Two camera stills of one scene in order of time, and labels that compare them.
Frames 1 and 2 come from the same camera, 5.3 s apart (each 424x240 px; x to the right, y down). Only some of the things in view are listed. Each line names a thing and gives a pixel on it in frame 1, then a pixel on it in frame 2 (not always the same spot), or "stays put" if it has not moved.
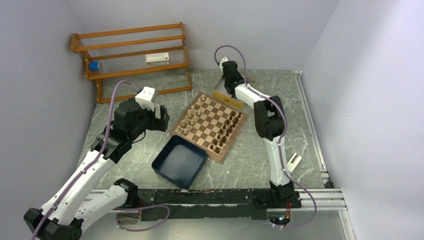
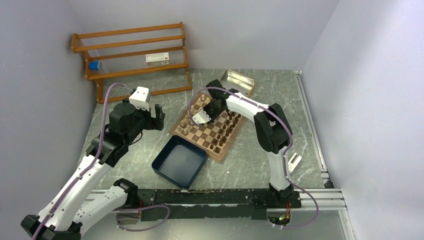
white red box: x=158 y=58 stays put
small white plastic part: x=291 y=166 stays put
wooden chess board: x=210 y=124 stays put
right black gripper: x=239 y=75 -> x=212 y=117
